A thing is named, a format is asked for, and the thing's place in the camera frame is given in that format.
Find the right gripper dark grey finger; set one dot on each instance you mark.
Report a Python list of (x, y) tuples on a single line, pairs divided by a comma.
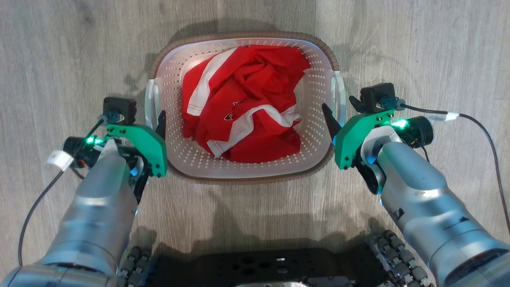
[(357, 104), (331, 121)]

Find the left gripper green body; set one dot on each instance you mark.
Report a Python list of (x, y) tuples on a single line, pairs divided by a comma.
[(153, 149)]

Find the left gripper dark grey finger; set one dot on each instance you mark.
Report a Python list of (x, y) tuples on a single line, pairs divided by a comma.
[(162, 125)]

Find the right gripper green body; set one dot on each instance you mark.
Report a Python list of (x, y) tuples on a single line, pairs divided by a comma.
[(350, 137)]

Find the white laundry basket brown rim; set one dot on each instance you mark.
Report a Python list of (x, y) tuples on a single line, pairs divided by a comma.
[(191, 157)]

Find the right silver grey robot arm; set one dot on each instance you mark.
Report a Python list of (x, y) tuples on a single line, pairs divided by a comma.
[(422, 195)]

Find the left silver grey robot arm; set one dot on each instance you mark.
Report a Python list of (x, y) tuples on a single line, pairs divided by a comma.
[(99, 207)]

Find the red and white garment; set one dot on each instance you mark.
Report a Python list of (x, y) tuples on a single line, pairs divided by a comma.
[(259, 91)]

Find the left black roller wheel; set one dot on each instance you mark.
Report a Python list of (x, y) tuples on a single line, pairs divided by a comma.
[(135, 265)]

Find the black roller wheel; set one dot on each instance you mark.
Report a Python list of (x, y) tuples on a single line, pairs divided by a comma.
[(402, 261), (135, 265)]

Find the right black roller wheel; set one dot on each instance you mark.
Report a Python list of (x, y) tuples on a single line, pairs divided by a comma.
[(402, 261)]

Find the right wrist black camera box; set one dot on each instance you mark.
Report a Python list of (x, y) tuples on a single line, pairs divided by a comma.
[(376, 97)]

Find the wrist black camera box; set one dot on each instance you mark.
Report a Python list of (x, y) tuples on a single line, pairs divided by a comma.
[(376, 97), (119, 108)]

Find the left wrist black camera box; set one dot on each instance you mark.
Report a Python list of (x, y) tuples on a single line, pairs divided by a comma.
[(119, 108)]

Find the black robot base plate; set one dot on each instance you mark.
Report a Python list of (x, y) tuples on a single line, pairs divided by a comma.
[(259, 267)]

